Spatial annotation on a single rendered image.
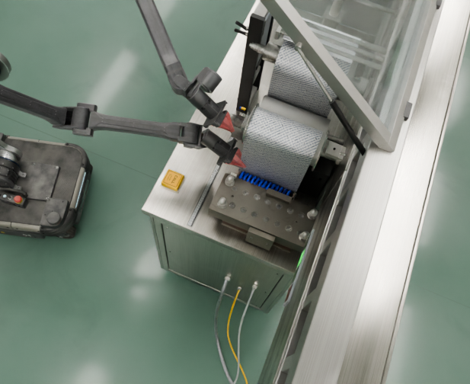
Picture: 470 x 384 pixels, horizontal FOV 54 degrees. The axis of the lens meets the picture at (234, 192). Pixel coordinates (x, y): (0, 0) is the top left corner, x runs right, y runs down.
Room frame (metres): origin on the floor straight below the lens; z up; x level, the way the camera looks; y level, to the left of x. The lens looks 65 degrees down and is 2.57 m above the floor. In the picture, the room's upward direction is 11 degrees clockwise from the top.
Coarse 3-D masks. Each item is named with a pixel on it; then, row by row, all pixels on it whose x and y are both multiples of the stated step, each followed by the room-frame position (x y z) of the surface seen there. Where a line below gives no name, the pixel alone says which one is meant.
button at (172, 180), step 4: (168, 172) 0.81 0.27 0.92; (172, 172) 0.81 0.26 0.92; (176, 172) 0.82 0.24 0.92; (168, 176) 0.79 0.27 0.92; (172, 176) 0.80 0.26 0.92; (176, 176) 0.80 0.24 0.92; (180, 176) 0.80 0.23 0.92; (164, 180) 0.77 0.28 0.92; (168, 180) 0.78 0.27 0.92; (172, 180) 0.78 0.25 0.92; (176, 180) 0.78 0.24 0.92; (180, 180) 0.79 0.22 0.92; (164, 184) 0.76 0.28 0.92; (168, 184) 0.76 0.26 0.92; (172, 184) 0.76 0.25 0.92; (176, 184) 0.76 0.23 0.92; (180, 184) 0.77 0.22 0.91; (172, 188) 0.75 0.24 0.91; (176, 188) 0.75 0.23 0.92
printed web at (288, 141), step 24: (288, 48) 1.11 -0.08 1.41; (288, 72) 1.06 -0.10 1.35; (288, 96) 1.05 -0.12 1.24; (312, 96) 1.03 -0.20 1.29; (336, 96) 1.02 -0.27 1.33; (264, 120) 0.87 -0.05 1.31; (288, 120) 0.90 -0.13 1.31; (264, 144) 0.82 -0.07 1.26; (288, 144) 0.82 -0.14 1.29; (312, 144) 0.82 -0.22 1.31
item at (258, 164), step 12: (252, 156) 0.82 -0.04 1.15; (264, 156) 0.82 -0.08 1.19; (240, 168) 0.83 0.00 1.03; (252, 168) 0.82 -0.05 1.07; (264, 168) 0.81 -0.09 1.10; (276, 168) 0.80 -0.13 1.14; (288, 168) 0.80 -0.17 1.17; (264, 180) 0.81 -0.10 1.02; (276, 180) 0.80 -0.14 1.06; (288, 180) 0.79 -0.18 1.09; (300, 180) 0.78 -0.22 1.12
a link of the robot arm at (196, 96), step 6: (198, 84) 0.93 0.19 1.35; (192, 90) 0.91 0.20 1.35; (198, 90) 0.91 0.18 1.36; (204, 90) 0.94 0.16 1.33; (192, 96) 0.89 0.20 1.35; (198, 96) 0.89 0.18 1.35; (204, 96) 0.90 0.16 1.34; (192, 102) 0.88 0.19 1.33; (198, 102) 0.88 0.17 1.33; (204, 102) 0.89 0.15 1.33; (198, 108) 0.87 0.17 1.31
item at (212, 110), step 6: (210, 102) 0.90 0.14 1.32; (222, 102) 0.93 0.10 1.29; (204, 108) 0.88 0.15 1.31; (210, 108) 0.88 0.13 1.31; (216, 108) 0.89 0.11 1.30; (222, 108) 0.90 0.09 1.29; (204, 114) 0.87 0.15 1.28; (210, 114) 0.87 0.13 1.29; (216, 114) 0.88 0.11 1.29; (210, 120) 0.86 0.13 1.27; (216, 120) 0.85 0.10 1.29; (204, 126) 0.85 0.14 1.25
